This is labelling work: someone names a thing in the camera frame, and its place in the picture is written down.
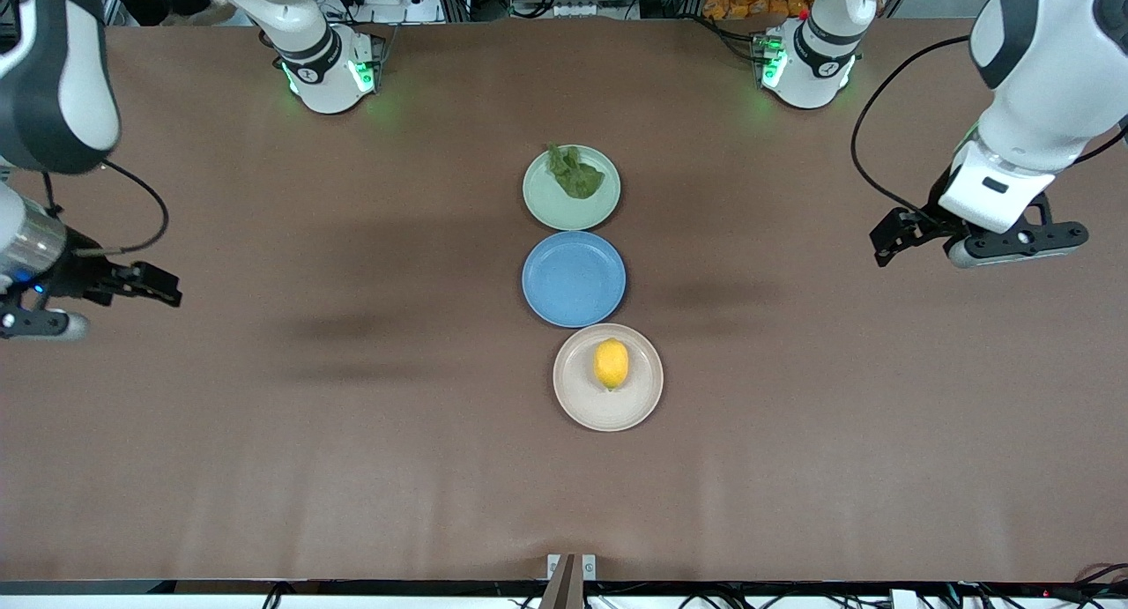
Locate green lettuce leaf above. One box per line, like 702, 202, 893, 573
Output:
545, 144, 607, 200

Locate blue plate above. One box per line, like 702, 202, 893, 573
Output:
521, 231, 627, 329

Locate grey metal bracket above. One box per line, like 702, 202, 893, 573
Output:
546, 553, 597, 583

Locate light green plate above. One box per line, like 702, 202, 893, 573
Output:
523, 145, 622, 232

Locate beige plate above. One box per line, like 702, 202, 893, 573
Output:
553, 323, 664, 433

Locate yellow lemon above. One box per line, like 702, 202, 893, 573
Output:
594, 338, 631, 391

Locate black base cable bundle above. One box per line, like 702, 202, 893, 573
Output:
692, 14, 769, 63

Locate black table edge rail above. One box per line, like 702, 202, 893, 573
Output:
0, 578, 1128, 598

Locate brown camera post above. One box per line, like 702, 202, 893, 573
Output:
538, 553, 584, 609

